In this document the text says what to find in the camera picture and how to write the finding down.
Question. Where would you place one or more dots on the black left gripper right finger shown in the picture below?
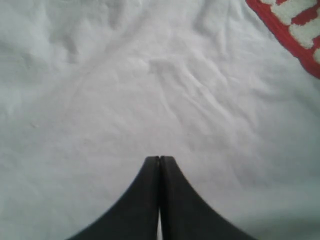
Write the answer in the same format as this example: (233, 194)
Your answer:
(184, 214)

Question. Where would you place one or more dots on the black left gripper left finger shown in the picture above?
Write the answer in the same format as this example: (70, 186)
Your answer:
(135, 214)

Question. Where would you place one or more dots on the white t-shirt red lettering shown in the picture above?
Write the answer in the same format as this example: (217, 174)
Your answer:
(89, 88)

